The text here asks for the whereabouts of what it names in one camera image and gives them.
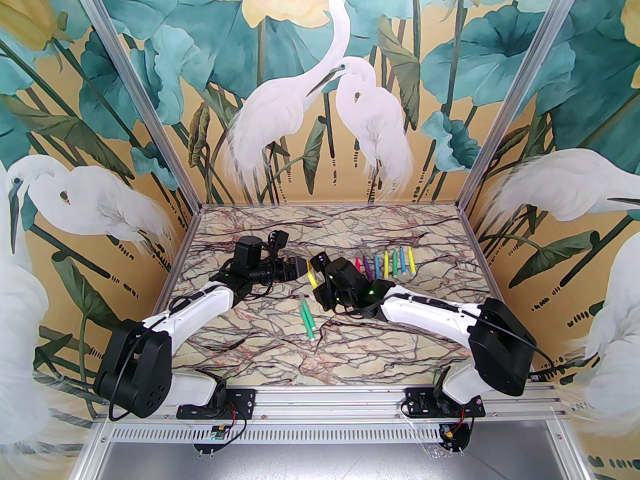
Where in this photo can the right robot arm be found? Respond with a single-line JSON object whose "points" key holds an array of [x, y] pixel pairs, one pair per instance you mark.
{"points": [[500, 343]]}

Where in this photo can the aluminium frame rail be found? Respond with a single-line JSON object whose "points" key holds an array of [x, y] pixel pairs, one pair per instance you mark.
{"points": [[325, 403]]}

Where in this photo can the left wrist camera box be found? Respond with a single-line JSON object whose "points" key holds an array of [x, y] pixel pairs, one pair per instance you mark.
{"points": [[279, 240]]}

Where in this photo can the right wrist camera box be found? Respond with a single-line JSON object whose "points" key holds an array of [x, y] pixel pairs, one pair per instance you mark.
{"points": [[318, 260]]}

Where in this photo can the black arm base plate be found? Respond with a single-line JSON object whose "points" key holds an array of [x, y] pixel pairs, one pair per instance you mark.
{"points": [[242, 400], [417, 403]]}

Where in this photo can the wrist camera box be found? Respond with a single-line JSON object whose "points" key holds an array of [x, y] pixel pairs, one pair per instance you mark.
{"points": [[279, 240], [318, 260]]}

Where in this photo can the vented metal panel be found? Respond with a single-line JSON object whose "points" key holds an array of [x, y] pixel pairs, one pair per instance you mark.
{"points": [[325, 460]]}

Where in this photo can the yellow marker pen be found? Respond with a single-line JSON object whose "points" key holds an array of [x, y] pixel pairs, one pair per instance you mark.
{"points": [[386, 264], [312, 280], [411, 262]]}

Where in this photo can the small green circuit board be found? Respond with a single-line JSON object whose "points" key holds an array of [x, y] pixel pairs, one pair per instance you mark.
{"points": [[217, 433]]}

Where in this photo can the aluminium corner post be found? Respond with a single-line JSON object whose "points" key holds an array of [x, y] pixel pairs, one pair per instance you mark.
{"points": [[522, 88], [136, 88]]}

